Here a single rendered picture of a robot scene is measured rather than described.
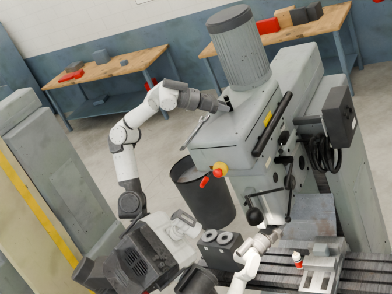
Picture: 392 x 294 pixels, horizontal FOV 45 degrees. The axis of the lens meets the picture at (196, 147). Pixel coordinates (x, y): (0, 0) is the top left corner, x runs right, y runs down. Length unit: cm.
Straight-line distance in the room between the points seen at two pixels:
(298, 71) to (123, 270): 127
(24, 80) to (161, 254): 757
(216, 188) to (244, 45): 238
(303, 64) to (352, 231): 95
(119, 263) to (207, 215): 252
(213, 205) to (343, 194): 192
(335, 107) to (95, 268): 123
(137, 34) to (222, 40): 557
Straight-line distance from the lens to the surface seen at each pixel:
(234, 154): 181
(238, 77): 207
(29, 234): 336
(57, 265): 353
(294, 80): 236
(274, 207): 212
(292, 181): 217
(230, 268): 258
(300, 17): 582
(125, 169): 196
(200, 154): 188
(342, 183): 255
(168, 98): 182
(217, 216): 438
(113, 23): 773
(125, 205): 192
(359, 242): 282
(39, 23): 873
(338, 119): 210
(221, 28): 199
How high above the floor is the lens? 272
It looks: 27 degrees down
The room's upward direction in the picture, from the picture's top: 25 degrees counter-clockwise
